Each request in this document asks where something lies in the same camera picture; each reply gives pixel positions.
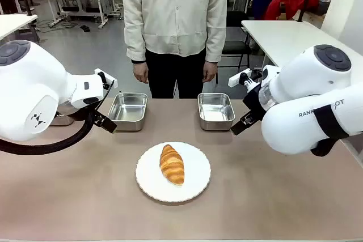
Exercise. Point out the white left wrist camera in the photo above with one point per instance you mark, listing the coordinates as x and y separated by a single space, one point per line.
106 76

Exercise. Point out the golden croissant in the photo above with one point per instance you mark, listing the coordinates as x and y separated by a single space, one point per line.
172 165

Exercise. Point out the black floor pedal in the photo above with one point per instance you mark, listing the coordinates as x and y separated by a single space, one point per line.
85 28

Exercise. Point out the large white side table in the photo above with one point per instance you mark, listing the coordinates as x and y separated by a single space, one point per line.
280 38

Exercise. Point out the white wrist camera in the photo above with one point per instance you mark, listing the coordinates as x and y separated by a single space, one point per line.
236 79
106 76

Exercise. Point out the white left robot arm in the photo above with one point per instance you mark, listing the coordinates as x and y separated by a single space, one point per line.
34 83

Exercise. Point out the white scalloped plate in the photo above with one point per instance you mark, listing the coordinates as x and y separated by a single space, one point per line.
195 179

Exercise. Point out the person's cream button shirt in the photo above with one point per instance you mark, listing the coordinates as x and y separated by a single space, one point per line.
174 9

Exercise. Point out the rectangular steel container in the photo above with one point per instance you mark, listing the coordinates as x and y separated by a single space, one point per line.
63 120
216 113
128 113

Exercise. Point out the small white side table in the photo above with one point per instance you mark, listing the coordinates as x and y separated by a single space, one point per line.
14 25

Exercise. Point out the person's left hand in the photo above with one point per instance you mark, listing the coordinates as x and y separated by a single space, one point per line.
210 70

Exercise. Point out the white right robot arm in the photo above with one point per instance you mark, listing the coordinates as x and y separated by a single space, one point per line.
306 83

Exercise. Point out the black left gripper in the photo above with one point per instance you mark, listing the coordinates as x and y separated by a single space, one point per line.
99 118

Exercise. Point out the person's right hand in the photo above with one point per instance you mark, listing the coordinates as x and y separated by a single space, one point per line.
141 72

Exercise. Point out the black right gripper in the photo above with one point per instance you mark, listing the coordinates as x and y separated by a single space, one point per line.
255 103

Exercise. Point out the black chair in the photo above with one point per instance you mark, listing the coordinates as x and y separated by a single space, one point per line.
236 45

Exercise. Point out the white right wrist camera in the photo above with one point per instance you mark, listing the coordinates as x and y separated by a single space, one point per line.
236 79

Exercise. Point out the person's black trousers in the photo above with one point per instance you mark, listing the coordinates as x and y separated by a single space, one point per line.
170 74

